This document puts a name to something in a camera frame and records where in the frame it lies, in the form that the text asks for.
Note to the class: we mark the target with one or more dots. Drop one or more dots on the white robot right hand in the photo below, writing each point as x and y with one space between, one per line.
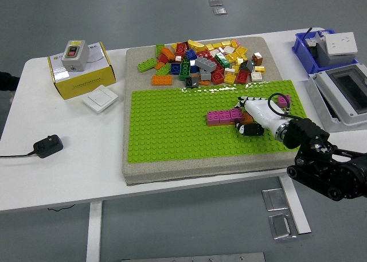
261 114

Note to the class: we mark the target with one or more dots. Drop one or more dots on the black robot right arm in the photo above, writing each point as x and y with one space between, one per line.
315 147

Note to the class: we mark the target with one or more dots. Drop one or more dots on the white square toy brick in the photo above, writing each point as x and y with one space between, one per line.
229 50
256 77

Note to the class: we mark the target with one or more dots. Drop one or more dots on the yellow square toy brick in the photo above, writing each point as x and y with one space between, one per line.
230 78
241 50

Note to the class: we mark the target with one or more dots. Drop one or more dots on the dark grey sloped toy brick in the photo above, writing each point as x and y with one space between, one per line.
246 66

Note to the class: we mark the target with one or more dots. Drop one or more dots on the brown toy brick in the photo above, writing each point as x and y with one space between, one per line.
258 59

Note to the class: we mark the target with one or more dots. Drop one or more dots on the grey square toy brick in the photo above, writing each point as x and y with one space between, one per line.
205 75

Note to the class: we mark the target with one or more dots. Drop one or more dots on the grey long toy brick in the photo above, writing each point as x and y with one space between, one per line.
206 63

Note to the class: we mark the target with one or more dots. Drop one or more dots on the pink toy brick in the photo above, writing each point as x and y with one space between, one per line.
237 42

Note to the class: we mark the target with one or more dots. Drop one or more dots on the black toy brick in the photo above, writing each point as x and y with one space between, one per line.
189 82

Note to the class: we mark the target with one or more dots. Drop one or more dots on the dark green toy brick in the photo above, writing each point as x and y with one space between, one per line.
185 71

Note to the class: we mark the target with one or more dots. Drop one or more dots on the green studded baseplate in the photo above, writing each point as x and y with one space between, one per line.
172 136

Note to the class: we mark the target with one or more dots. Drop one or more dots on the blue square toy brick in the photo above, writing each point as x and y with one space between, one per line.
175 68
191 54

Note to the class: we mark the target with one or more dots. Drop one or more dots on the yellow sloped toy brick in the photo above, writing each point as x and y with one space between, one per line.
196 45

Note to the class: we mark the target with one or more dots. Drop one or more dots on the orange flat long toy brick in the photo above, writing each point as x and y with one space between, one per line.
162 80

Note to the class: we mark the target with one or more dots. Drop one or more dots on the green long toy brick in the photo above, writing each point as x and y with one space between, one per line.
146 63
163 70

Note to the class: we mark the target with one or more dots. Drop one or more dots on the small orange toy brick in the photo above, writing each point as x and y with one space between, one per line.
159 65

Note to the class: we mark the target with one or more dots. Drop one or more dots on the green upright toy brick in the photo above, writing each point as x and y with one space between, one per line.
159 50

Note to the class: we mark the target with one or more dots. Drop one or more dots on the grey distribution box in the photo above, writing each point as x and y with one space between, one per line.
324 101

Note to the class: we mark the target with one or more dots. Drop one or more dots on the blue plastic bin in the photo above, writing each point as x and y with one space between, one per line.
301 51

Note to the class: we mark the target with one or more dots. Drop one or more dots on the grey block under socket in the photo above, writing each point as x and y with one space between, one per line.
329 60

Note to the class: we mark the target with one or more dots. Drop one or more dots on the black stick in bin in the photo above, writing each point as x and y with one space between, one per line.
308 32

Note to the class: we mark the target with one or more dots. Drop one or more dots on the white table foot bar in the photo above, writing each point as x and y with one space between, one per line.
296 210

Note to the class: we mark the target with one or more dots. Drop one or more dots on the small metal floor plate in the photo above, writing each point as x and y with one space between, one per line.
220 11
215 2

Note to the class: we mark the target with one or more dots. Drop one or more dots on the grey-brown foam mat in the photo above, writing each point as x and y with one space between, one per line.
134 55

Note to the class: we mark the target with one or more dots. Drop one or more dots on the yellow and white cardboard box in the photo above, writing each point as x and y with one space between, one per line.
86 84

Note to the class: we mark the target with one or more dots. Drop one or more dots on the white table leg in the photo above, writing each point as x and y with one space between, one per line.
94 233

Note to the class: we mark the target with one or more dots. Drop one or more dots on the black power adapter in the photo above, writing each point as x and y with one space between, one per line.
47 146

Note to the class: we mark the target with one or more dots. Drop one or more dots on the white wall socket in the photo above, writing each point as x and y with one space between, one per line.
341 44

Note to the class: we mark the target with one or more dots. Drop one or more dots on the white wall switch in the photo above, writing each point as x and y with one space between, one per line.
100 99

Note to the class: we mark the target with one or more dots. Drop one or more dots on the grey push-button switch box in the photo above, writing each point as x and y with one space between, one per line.
75 60

